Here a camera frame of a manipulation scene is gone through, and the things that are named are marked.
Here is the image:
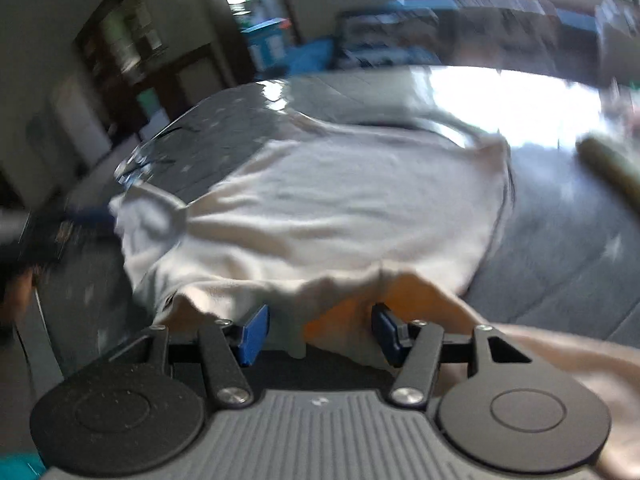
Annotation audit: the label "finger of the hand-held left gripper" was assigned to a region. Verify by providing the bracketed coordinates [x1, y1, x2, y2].
[65, 207, 118, 227]

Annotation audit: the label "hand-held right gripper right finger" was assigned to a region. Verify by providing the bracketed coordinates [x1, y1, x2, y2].
[371, 303, 533, 407]

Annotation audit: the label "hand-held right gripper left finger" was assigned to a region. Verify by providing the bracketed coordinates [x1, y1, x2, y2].
[145, 304, 272, 407]

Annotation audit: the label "beige garment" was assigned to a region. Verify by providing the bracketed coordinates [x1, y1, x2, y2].
[107, 132, 640, 480]

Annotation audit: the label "eyeglasses with black arms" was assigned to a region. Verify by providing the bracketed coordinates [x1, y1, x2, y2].
[114, 147, 156, 188]

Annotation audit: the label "grey quilted star table cover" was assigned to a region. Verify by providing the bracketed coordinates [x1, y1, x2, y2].
[15, 67, 640, 396]

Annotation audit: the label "teal object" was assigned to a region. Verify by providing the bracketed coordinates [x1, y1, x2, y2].
[0, 452, 48, 480]

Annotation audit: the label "blue sofa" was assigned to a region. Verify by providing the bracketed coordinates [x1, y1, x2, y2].
[285, 0, 640, 73]

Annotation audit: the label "olive cylindrical object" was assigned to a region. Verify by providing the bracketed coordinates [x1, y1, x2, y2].
[575, 135, 640, 206]

